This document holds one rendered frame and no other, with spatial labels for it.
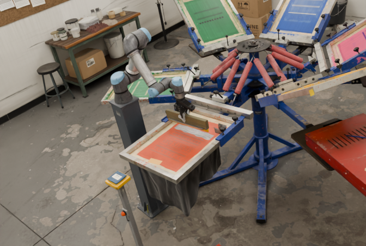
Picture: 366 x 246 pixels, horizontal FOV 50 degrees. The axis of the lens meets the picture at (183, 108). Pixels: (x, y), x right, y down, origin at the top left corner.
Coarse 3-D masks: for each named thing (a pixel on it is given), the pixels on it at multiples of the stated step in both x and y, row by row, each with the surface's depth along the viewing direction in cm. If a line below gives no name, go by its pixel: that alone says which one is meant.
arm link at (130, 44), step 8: (128, 40) 278; (136, 40) 280; (128, 48) 277; (136, 48) 279; (128, 56) 280; (136, 56) 279; (136, 64) 280; (144, 64) 281; (144, 72) 280; (144, 80) 282; (152, 80) 281; (152, 88) 280; (160, 88) 282; (152, 96) 282
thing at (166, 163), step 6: (210, 126) 311; (216, 126) 309; (210, 132) 304; (204, 144) 292; (198, 150) 287; (186, 156) 283; (192, 156) 282; (162, 162) 282; (168, 162) 280; (174, 162) 279; (180, 162) 278; (186, 162) 277; (168, 168) 275; (174, 168) 274
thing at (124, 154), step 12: (228, 120) 309; (156, 132) 315; (132, 144) 302; (216, 144) 284; (120, 156) 294; (132, 156) 288; (204, 156) 276; (144, 168) 278; (156, 168) 271; (192, 168) 268; (168, 180) 264; (180, 180) 261
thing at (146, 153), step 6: (174, 126) 320; (168, 132) 314; (162, 138) 308; (150, 144) 304; (156, 144) 302; (144, 150) 298; (144, 156) 292; (150, 156) 290; (156, 156) 289; (162, 156) 288
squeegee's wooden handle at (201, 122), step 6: (168, 114) 309; (174, 114) 304; (186, 114) 296; (180, 120) 302; (186, 120) 297; (192, 120) 292; (198, 120) 287; (204, 120) 284; (198, 126) 291; (204, 126) 286
